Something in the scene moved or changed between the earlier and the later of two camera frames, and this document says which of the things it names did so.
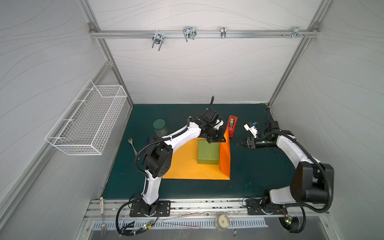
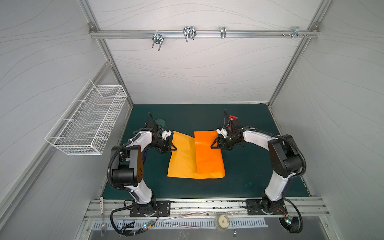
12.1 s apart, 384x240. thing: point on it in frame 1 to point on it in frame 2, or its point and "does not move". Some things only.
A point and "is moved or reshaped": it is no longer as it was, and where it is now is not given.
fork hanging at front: (103, 227) does not move
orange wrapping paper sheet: (184, 163) is moved or reshaped
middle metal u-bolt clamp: (189, 32) does not move
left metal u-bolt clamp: (157, 38) does not move
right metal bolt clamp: (296, 31) does not move
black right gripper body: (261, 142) to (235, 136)
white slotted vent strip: (206, 223) does not move
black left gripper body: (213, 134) to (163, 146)
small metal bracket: (223, 32) does not move
